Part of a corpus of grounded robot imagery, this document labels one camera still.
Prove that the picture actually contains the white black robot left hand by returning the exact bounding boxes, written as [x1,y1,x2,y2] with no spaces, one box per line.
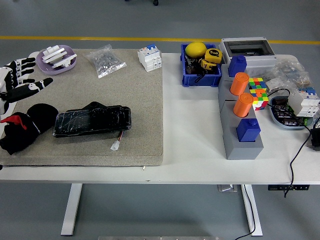
[0,57,54,116]

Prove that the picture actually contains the black desk control panel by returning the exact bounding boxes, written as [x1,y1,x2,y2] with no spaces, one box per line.
[267,184,310,192]

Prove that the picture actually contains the purple plastic dish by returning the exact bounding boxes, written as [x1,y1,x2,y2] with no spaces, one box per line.
[35,44,78,76]

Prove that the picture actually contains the long white plastic bar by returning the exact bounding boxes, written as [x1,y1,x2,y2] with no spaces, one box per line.
[41,47,67,63]

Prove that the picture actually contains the small white plastic block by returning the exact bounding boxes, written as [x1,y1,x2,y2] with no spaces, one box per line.
[44,45,61,55]

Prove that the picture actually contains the grey-brown mat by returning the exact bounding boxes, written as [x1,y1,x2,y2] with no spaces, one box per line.
[0,48,165,168]

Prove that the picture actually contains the clear bag of screws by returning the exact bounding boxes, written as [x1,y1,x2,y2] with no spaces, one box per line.
[83,43,128,80]

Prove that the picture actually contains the white circuit breaker blue lever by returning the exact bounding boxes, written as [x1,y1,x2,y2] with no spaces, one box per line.
[137,43,163,73]

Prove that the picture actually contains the white table leg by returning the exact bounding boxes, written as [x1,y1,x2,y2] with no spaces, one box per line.
[240,184,264,237]
[60,183,83,237]

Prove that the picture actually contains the black hand tool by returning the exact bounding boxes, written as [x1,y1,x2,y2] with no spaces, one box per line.
[184,54,197,75]

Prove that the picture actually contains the yellow ball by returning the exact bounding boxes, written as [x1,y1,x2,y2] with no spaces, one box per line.
[184,41,207,59]

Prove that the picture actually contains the blue plastic bin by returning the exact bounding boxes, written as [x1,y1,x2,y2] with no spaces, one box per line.
[180,43,223,88]

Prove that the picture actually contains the yellow black tape measure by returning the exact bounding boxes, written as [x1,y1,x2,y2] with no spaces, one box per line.
[199,58,218,73]

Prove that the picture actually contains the round yellow tape measure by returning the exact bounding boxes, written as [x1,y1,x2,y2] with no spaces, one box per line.
[204,48,224,65]

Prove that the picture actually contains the grey peg holder block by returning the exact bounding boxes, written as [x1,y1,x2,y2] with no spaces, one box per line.
[217,63,251,113]
[221,98,265,161]

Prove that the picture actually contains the blue block with knob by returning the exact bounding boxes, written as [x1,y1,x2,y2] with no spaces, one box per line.
[227,55,248,78]
[236,118,262,143]

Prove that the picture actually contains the orange cylinder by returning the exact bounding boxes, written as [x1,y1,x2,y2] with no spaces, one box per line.
[233,93,254,118]
[230,72,250,96]

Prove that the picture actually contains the colourful puzzle cube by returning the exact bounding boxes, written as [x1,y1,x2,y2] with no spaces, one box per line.
[247,77,268,92]
[249,88,270,112]

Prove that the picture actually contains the small bag with white part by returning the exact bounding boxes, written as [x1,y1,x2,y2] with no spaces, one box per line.
[264,76,285,94]

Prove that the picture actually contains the grey-blue dish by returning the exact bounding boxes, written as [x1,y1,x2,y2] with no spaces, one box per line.
[268,94,315,131]

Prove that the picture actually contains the black electronic modules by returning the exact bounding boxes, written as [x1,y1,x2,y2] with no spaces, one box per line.
[271,97,305,127]

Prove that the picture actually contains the clear bags of small parts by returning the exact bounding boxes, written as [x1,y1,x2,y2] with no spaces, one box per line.
[271,59,313,88]

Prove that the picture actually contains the white triple circuit breaker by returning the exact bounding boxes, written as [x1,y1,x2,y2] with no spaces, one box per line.
[287,86,320,118]

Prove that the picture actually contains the black power adapter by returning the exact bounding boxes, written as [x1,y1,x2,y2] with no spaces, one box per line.
[306,117,320,153]

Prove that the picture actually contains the white plastic bracket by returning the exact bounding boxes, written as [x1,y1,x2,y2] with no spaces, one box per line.
[51,53,78,70]

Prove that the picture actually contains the white connector with wires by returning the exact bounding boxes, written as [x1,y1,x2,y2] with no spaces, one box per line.
[110,131,125,152]

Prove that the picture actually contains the grey metal bracket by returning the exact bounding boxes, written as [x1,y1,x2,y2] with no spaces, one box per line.
[217,184,239,193]

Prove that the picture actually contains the grey electrical enclosure box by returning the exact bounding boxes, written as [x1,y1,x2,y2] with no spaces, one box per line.
[218,37,279,76]

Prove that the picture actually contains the black cable under table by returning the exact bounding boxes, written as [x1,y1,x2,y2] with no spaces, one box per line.
[234,184,257,240]

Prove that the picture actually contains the black power cable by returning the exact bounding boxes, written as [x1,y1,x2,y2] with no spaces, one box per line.
[266,88,313,199]

